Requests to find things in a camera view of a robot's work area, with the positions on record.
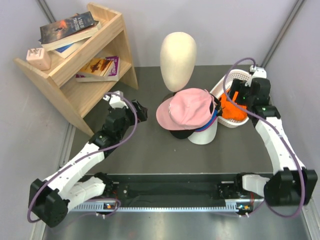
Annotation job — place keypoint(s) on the orange purple book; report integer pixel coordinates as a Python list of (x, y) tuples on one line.
[(105, 69)]

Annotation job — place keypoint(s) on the white slotted cable duct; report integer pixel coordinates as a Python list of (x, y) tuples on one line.
[(227, 206)]

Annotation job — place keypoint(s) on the light pink cap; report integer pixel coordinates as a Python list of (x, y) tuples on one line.
[(188, 109)]

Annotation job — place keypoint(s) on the blue cap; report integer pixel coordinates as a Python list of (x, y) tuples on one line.
[(213, 112)]

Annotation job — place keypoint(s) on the black cap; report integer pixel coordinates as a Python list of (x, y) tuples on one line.
[(184, 134)]

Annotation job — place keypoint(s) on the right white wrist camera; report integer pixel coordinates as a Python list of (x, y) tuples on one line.
[(256, 72)]

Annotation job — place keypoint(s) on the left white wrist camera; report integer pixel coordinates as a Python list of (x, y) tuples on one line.
[(115, 101)]

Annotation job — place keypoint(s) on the orange cap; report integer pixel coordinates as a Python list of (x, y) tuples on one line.
[(231, 112)]

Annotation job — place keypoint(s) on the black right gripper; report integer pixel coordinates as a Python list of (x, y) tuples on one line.
[(237, 85)]

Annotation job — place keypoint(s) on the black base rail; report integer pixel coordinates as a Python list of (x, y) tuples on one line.
[(173, 189)]

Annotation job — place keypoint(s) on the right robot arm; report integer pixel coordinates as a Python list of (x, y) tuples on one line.
[(290, 181)]

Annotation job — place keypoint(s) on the beige mannequin head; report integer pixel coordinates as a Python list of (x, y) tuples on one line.
[(178, 55)]

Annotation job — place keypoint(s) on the white perforated basket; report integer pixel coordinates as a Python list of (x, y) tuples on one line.
[(218, 90)]

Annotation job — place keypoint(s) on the dark cover paperback book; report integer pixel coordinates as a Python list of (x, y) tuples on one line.
[(68, 31)]

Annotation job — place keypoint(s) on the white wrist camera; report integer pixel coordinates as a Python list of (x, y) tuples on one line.
[(115, 101), (256, 72)]

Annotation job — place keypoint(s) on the pink power adapter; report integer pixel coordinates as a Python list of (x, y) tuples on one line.
[(39, 58)]

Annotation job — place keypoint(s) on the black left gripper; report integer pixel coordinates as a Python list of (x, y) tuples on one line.
[(141, 111)]

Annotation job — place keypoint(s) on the wooden shelf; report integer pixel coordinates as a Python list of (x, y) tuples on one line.
[(74, 100)]

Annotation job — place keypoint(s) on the blue cover book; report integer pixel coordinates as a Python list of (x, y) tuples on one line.
[(67, 50)]

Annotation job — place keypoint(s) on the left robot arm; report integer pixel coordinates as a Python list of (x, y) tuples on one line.
[(54, 197)]

